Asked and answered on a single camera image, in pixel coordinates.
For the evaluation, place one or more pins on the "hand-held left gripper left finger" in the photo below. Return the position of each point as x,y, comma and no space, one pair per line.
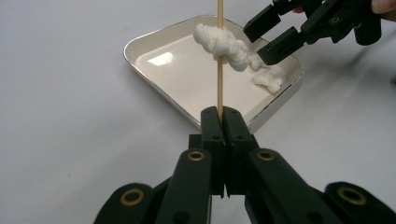
194,180

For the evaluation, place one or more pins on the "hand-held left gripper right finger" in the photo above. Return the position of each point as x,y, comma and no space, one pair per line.
267,183

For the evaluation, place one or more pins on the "white marshmallow piece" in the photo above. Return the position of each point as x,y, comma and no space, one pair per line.
269,79
218,42
256,61

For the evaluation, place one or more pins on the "wooden skewer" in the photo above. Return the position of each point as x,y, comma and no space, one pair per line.
220,87

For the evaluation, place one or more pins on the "square metal tray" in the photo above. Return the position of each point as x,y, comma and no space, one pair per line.
186,74

